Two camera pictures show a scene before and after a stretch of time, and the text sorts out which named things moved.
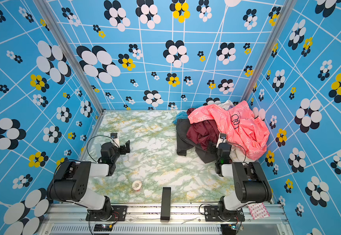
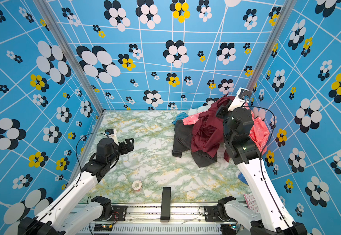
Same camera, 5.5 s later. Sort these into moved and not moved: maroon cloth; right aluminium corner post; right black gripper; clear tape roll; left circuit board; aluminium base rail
Moved: right black gripper; maroon cloth
Not moved: right aluminium corner post; clear tape roll; aluminium base rail; left circuit board
